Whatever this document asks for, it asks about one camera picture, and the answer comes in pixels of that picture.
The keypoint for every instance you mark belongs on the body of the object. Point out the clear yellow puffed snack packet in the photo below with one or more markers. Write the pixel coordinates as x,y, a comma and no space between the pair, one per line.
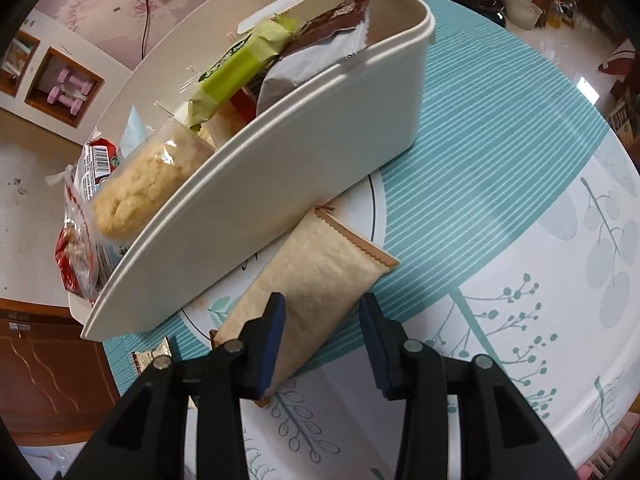
140,185

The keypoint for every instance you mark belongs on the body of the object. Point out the wooden side furniture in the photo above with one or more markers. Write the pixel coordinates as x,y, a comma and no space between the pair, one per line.
625,115

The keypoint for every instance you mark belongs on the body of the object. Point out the white picture frame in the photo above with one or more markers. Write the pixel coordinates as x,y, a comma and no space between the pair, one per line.
14,60

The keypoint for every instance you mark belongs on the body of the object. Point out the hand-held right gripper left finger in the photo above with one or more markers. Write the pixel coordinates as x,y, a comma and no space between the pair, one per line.
270,350

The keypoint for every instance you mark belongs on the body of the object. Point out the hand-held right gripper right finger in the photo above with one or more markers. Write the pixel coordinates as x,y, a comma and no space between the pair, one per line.
377,350

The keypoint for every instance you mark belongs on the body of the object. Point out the white plastic storage box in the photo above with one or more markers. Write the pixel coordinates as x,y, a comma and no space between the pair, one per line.
300,135

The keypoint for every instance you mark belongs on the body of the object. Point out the dark brown tiered vase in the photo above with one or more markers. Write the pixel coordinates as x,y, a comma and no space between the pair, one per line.
482,2

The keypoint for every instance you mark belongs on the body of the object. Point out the green snack packet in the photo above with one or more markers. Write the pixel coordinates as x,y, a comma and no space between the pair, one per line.
235,70

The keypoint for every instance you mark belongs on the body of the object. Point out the brown wooden door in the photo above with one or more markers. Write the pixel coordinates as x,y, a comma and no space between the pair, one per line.
50,370

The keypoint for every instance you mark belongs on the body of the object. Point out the dark red brown snack packet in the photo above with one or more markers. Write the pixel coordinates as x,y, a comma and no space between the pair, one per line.
330,20

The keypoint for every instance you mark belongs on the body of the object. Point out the red white snack packet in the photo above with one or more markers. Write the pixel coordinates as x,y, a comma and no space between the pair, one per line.
150,357

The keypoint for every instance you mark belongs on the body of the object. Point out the red-edged clear brownie packet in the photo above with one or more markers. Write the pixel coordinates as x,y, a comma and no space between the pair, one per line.
75,250

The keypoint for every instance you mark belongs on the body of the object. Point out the white wall shelf unit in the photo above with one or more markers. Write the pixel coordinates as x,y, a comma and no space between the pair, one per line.
100,120

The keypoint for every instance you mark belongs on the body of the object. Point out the beige kraft snack packet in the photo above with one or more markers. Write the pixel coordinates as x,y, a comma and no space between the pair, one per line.
320,280

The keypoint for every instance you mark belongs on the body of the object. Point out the white bucket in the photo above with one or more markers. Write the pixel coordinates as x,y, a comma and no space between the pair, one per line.
522,10

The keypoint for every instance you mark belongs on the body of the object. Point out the bottles by the wall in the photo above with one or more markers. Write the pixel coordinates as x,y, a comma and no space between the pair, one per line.
560,14

